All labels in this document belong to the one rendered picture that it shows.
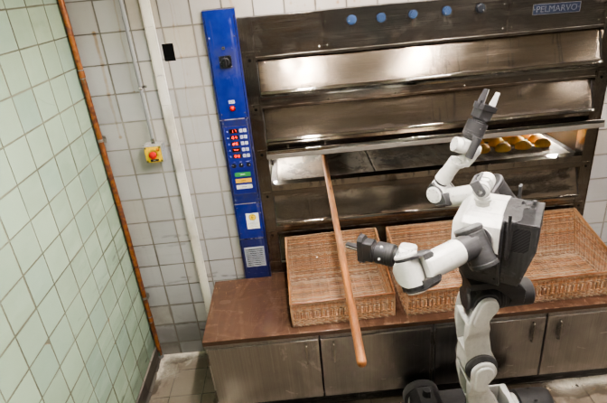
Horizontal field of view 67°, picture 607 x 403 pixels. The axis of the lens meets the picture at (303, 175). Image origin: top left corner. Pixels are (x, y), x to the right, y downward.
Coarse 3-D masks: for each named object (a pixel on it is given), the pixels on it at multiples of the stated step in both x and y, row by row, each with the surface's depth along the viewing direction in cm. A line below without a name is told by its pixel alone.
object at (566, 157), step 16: (496, 160) 267; (512, 160) 265; (528, 160) 263; (544, 160) 263; (560, 160) 263; (576, 160) 264; (336, 176) 265; (352, 176) 263; (368, 176) 262; (384, 176) 262; (400, 176) 263; (416, 176) 263
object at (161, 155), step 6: (150, 144) 244; (156, 144) 243; (162, 144) 244; (144, 150) 242; (150, 150) 242; (162, 150) 243; (156, 156) 244; (162, 156) 244; (150, 162) 245; (156, 162) 245
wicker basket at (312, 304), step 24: (288, 240) 272; (312, 240) 272; (288, 264) 256; (312, 264) 275; (360, 264) 276; (288, 288) 242; (312, 288) 266; (336, 288) 264; (360, 288) 262; (384, 288) 260; (312, 312) 237; (336, 312) 246; (360, 312) 239; (384, 312) 240
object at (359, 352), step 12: (324, 156) 287; (324, 168) 270; (336, 216) 217; (336, 228) 207; (336, 240) 199; (348, 276) 174; (348, 288) 167; (348, 300) 162; (348, 312) 158; (360, 336) 146; (360, 348) 141; (360, 360) 137
